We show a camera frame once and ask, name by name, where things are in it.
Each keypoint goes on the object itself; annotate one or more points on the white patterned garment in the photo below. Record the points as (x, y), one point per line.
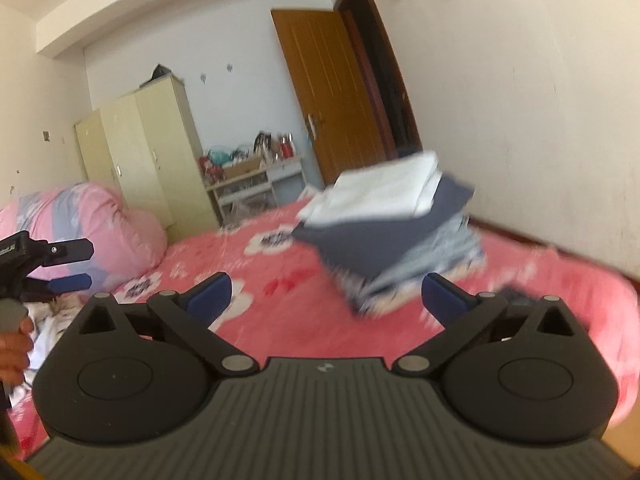
(45, 325)

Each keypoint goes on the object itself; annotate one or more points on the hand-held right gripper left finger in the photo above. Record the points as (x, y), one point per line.
(210, 297)

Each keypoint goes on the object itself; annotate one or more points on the cream wardrobe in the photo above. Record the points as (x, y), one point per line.
(150, 160)

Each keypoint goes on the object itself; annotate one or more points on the cardboard box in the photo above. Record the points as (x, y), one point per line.
(242, 167)

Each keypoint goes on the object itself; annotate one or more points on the stack of folded clothes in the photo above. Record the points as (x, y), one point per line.
(370, 245)

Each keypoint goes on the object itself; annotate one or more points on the red floral bedsheet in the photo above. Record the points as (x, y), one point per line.
(300, 310)

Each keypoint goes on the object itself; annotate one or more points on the blue checked folded garment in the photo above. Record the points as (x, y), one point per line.
(450, 250)

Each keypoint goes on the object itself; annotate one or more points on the person's left hand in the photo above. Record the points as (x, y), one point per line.
(12, 357)

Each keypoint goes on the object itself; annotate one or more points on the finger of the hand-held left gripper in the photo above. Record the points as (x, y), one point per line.
(70, 284)
(70, 252)

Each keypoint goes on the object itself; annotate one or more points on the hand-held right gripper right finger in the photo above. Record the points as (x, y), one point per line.
(442, 297)

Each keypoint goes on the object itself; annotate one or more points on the teal container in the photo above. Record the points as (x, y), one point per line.
(220, 152)

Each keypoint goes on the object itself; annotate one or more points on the dark red door frame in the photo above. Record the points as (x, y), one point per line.
(372, 75)

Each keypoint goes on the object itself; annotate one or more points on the white shelf unit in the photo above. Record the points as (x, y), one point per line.
(287, 175)

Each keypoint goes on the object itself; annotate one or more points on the pink patchwork quilt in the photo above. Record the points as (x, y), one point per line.
(100, 225)

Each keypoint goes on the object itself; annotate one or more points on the red bottle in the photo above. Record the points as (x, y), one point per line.
(286, 149)

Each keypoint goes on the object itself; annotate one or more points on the brown wooden door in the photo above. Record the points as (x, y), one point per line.
(335, 100)

